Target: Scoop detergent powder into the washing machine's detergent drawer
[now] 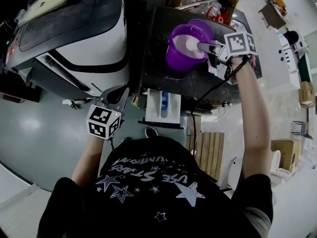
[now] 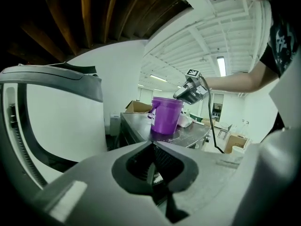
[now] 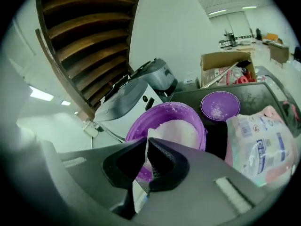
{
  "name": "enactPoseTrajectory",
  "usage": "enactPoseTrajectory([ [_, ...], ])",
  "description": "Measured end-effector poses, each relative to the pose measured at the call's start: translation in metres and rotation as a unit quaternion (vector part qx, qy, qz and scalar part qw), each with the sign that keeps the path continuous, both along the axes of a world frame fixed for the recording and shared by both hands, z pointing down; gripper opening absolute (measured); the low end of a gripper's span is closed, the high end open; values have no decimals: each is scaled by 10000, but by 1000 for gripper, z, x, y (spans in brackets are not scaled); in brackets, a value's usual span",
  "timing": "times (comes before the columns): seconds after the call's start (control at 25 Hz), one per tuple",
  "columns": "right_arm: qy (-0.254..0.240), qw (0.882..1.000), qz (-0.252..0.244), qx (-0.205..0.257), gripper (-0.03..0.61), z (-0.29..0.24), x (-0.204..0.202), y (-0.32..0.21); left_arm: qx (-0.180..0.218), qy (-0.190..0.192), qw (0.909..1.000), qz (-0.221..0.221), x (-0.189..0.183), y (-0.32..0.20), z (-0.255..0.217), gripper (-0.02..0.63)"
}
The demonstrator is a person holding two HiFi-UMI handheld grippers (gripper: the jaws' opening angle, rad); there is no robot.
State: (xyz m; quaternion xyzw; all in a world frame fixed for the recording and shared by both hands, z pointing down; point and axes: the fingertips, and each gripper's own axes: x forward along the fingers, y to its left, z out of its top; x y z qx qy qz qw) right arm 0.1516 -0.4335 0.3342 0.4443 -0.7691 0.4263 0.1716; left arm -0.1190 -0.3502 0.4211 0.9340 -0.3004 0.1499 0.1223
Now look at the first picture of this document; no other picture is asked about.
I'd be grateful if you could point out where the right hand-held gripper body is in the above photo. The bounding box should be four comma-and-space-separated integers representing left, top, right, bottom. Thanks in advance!
215, 31, 258, 85

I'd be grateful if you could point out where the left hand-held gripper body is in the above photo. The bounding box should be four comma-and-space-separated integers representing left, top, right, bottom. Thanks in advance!
86, 100, 123, 141

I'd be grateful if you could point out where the white plastic spoon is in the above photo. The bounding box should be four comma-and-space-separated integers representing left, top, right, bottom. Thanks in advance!
184, 39, 211, 52

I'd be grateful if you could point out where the white detergent drawer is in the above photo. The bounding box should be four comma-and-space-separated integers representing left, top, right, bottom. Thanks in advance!
137, 88, 184, 130

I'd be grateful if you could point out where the white powder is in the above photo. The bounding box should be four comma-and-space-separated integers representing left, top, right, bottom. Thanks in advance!
172, 33, 209, 59

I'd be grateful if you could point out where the person's right forearm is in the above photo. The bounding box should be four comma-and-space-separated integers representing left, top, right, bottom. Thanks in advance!
232, 56, 272, 183

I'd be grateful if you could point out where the person's left forearm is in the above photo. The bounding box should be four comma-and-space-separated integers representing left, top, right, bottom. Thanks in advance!
71, 132, 105, 187

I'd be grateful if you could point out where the purple bucket lid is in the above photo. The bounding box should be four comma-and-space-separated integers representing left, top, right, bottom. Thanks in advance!
187, 18, 215, 43

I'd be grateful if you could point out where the red plastic piece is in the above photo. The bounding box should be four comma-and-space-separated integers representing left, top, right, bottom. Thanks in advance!
207, 6, 231, 24

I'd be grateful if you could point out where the purple plastic bucket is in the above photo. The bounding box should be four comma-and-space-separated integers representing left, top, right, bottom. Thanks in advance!
165, 23, 215, 72

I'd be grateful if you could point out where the white and black machine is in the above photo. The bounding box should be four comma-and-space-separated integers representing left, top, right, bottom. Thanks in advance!
3, 0, 131, 103

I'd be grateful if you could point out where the dark sneaker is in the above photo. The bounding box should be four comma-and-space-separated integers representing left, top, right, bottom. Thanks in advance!
145, 126, 159, 139

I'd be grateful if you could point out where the silver metal bar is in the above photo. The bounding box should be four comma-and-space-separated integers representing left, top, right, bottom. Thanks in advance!
177, 0, 222, 9

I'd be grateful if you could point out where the wooden table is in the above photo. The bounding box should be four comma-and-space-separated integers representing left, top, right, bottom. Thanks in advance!
259, 2, 288, 29

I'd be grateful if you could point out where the black washing machine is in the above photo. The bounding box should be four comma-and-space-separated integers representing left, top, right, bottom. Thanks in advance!
136, 5, 248, 115

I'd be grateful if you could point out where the white cabinet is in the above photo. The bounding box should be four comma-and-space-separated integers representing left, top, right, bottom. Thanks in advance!
277, 31, 302, 90

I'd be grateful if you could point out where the printed cardboard box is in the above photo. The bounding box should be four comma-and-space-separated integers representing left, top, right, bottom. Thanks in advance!
298, 80, 317, 109

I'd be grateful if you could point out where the wooden slatted pallet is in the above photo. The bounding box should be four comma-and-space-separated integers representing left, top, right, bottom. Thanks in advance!
186, 113, 225, 182

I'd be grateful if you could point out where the black metal stool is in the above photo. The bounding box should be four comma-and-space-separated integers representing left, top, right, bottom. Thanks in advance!
291, 119, 310, 138

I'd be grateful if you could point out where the black star print t-shirt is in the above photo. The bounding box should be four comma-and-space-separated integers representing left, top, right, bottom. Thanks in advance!
38, 135, 276, 238

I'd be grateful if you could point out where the small cardboard box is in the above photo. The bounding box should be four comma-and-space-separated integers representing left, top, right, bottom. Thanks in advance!
271, 138, 302, 172

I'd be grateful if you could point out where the white round container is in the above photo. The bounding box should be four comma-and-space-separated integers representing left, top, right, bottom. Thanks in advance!
227, 156, 245, 190
269, 149, 292, 183

